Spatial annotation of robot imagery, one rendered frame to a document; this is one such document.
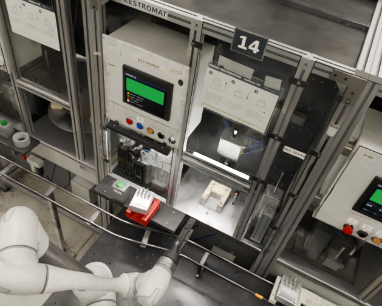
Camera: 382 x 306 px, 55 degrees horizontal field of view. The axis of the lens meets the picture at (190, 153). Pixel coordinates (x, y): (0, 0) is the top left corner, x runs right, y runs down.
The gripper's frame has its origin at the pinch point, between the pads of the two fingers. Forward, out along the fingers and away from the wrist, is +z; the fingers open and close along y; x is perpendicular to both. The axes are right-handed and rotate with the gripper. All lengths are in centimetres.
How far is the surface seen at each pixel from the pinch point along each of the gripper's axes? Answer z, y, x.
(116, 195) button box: 8, -16, 48
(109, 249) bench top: -9, -44, 42
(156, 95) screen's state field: 18, 53, 33
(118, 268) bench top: -16, -44, 30
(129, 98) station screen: 18, 46, 47
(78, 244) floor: 13, -112, 89
